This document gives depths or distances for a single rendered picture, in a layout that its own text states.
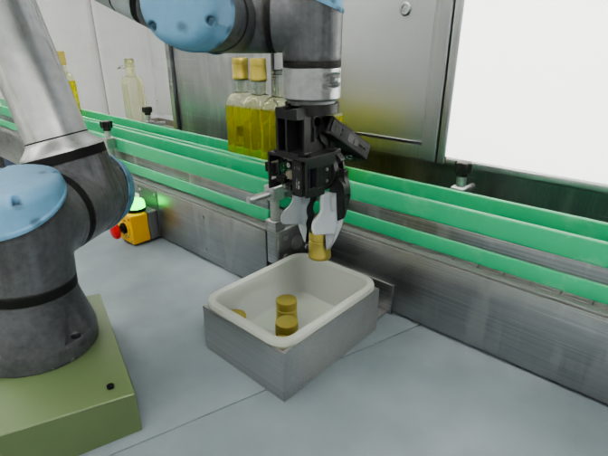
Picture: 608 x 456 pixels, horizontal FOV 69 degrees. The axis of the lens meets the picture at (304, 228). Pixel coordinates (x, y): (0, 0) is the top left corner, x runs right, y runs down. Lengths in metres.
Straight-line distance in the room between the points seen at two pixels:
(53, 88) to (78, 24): 6.36
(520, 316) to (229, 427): 0.42
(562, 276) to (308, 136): 0.38
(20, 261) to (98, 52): 6.61
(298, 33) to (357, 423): 0.48
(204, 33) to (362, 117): 0.57
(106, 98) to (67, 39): 0.87
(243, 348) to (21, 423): 0.27
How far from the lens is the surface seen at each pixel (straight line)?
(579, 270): 0.68
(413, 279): 0.75
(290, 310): 0.71
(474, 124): 0.85
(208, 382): 0.68
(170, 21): 0.45
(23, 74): 0.72
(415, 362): 0.71
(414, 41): 0.89
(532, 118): 0.81
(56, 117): 0.71
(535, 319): 0.70
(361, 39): 0.96
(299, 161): 0.57
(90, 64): 7.10
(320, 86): 0.57
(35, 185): 0.60
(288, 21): 0.57
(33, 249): 0.60
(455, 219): 0.71
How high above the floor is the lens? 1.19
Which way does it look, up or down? 23 degrees down
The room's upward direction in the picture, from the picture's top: straight up
